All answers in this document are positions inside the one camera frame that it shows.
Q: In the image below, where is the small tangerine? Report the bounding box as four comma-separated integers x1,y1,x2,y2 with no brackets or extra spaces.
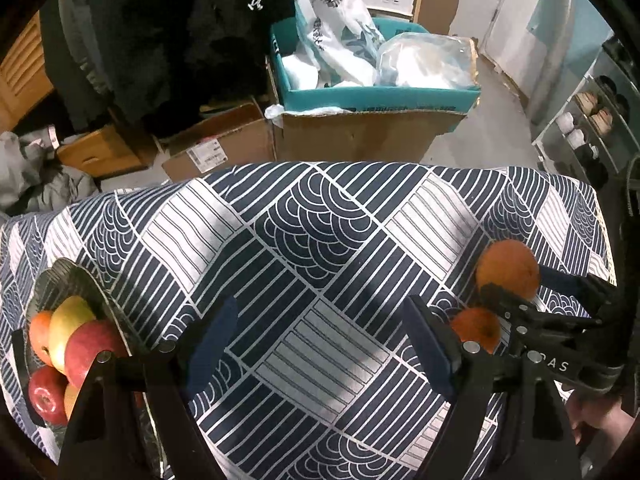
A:
450,307,501,353
475,240,540,301

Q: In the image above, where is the red apple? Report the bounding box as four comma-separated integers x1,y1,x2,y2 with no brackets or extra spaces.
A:
28,366,67,426
65,320,128,389

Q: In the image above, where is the yellow-green pear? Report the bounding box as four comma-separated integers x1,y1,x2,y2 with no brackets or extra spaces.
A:
49,296,96,373

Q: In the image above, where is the medium orange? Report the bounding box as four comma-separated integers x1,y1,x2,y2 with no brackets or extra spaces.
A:
28,310,52,366

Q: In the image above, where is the large orange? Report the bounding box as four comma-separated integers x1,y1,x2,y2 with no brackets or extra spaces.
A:
64,382,79,419

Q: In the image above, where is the person's right hand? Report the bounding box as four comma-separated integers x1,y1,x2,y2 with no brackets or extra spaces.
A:
565,391,634,452

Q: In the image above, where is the dark glass ribbed plate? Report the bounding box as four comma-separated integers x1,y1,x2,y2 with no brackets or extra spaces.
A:
24,257,149,430

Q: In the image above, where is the shoe rack with shoes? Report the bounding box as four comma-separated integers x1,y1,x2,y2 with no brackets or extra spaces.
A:
533,36,639,190

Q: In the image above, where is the blue white patterned tablecloth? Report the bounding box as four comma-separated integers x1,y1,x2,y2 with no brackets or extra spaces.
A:
1,162,615,479

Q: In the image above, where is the brown cardboard box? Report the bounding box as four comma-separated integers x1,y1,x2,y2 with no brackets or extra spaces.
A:
271,110,465,162

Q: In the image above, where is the grey clothes pile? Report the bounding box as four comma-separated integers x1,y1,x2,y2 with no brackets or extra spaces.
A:
0,125,99,219

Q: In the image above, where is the wooden drawer box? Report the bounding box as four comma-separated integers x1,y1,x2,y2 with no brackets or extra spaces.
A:
56,125,157,178

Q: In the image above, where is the teal storage box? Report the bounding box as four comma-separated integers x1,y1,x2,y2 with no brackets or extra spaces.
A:
270,18,480,114

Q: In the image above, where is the small labelled cardboard box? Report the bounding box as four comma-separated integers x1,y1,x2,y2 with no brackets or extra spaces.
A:
162,99,276,182

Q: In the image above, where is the white rice bag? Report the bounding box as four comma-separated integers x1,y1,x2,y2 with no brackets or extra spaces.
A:
294,0,384,87

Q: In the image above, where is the wooden louvered wardrobe door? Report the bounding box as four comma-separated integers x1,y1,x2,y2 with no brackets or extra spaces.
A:
0,13,53,131

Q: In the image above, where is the black hanging coat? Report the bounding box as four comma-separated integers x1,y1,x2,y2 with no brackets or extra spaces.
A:
39,0,294,139

